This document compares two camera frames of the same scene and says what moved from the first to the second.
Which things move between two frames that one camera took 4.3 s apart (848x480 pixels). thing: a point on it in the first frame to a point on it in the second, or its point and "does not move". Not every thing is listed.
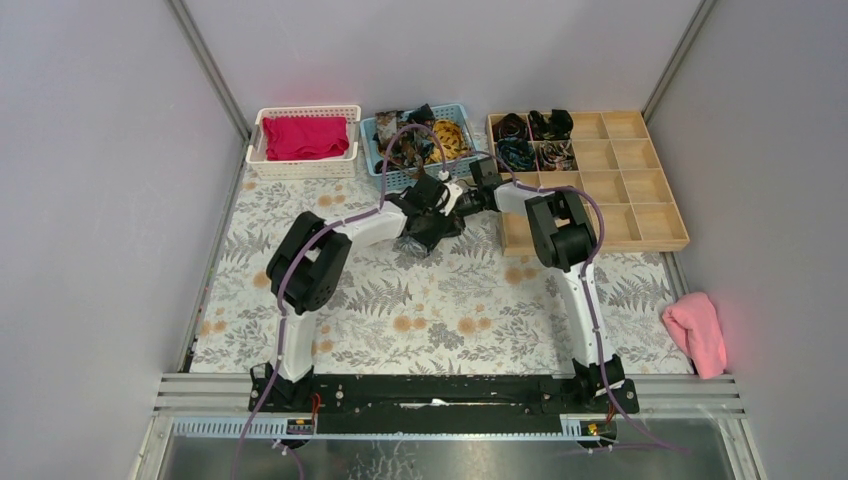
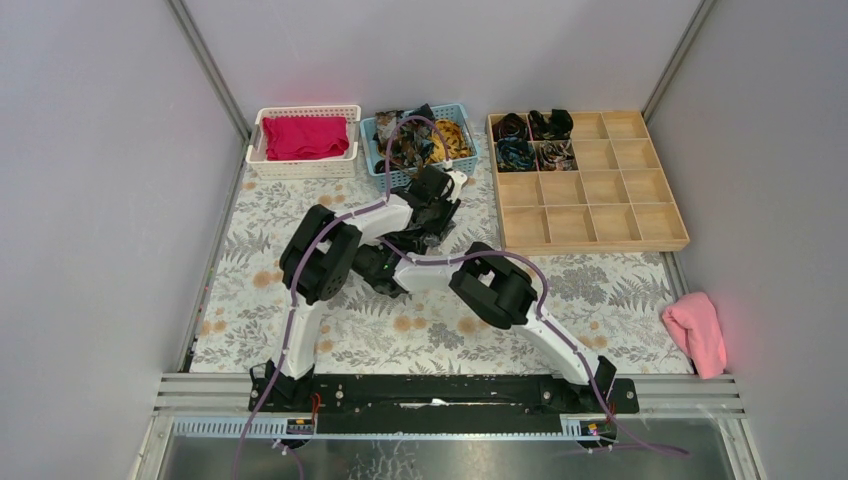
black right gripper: x=458 y=213 to x=384 y=249
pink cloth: x=694 y=321 does not move
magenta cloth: x=305 y=137 does not move
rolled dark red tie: x=510 y=125 does not move
